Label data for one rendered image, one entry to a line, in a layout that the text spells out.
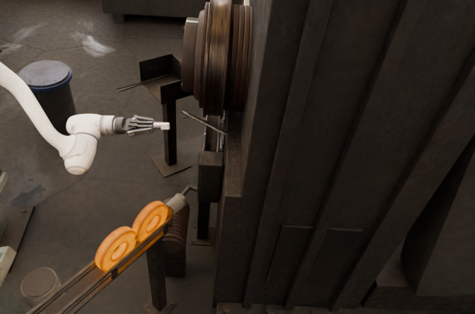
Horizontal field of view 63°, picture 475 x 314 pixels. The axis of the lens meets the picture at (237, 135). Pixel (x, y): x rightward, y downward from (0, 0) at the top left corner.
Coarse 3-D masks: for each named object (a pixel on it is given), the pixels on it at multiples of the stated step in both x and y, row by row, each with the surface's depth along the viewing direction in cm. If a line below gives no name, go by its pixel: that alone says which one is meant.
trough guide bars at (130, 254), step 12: (156, 228) 141; (144, 240) 136; (132, 252) 132; (120, 264) 130; (84, 276) 125; (108, 276) 126; (60, 288) 118; (96, 288) 123; (48, 300) 115; (72, 300) 116; (36, 312) 114; (60, 312) 113
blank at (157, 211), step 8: (144, 208) 135; (152, 208) 135; (160, 208) 139; (144, 216) 133; (152, 216) 137; (160, 216) 142; (136, 224) 133; (144, 224) 134; (152, 224) 143; (160, 224) 145; (136, 232) 134; (144, 232) 137; (152, 232) 142
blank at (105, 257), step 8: (112, 232) 125; (120, 232) 126; (128, 232) 128; (104, 240) 123; (112, 240) 123; (120, 240) 126; (128, 240) 130; (104, 248) 122; (112, 248) 124; (120, 248) 133; (128, 248) 133; (96, 256) 123; (104, 256) 122; (112, 256) 130; (120, 256) 131; (96, 264) 125; (104, 264) 124; (112, 264) 129
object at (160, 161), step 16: (144, 64) 217; (160, 64) 223; (176, 64) 223; (144, 80) 223; (160, 80) 225; (176, 80) 226; (160, 96) 203; (176, 96) 210; (176, 128) 237; (176, 144) 246; (160, 160) 258; (176, 160) 255
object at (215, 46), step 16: (224, 0) 136; (224, 16) 130; (208, 32) 126; (224, 32) 128; (208, 48) 126; (224, 48) 128; (208, 64) 128; (224, 64) 129; (208, 80) 131; (208, 96) 135; (208, 112) 144
